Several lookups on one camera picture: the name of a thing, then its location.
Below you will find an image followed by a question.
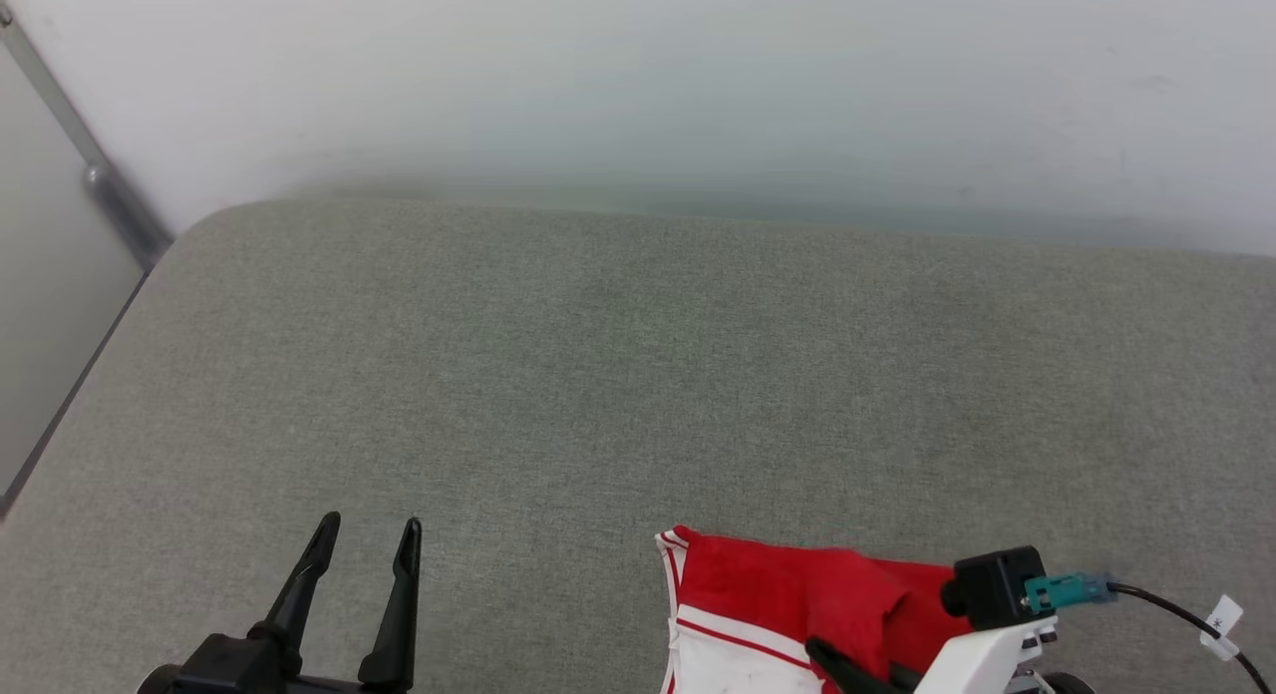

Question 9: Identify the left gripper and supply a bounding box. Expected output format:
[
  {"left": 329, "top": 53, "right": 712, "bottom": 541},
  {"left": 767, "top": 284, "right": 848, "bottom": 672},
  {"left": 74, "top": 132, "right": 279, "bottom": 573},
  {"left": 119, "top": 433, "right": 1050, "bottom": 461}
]
[{"left": 140, "top": 512, "right": 423, "bottom": 694}]

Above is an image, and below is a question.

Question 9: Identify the white cable tag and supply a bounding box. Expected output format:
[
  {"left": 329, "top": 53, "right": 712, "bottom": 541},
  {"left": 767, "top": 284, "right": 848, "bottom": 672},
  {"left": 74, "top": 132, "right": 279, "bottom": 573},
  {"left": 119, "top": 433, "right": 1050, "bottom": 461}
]
[{"left": 1199, "top": 595, "right": 1245, "bottom": 662}]

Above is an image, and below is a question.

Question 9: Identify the grey metal wall strip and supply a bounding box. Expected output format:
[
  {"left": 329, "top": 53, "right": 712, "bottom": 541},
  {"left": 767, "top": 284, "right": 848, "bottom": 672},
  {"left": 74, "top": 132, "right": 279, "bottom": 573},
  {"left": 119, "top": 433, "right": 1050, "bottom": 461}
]
[{"left": 0, "top": 1, "right": 175, "bottom": 271}]

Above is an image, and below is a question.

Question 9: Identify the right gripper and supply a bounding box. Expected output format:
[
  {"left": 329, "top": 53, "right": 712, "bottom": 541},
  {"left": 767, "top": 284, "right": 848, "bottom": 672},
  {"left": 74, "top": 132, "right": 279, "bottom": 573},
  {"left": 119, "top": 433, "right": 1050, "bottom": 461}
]
[{"left": 805, "top": 637, "right": 1098, "bottom": 694}]

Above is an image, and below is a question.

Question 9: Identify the red and white shirt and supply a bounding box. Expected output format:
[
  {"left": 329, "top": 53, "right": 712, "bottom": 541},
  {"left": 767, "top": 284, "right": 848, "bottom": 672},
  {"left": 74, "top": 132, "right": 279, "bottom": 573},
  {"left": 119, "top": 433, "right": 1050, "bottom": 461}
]
[{"left": 655, "top": 524, "right": 973, "bottom": 694}]

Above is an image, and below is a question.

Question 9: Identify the teal right camera plug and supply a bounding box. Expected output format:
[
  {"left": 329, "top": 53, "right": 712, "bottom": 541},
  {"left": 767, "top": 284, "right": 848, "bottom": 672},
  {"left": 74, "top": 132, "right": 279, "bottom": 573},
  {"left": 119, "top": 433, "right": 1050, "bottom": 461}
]
[{"left": 1025, "top": 572, "right": 1116, "bottom": 612}]

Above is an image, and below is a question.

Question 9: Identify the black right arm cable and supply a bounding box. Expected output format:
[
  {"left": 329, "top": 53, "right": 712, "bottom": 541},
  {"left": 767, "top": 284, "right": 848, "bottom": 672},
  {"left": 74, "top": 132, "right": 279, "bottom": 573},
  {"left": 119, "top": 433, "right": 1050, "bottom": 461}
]
[{"left": 1107, "top": 582, "right": 1276, "bottom": 675}]

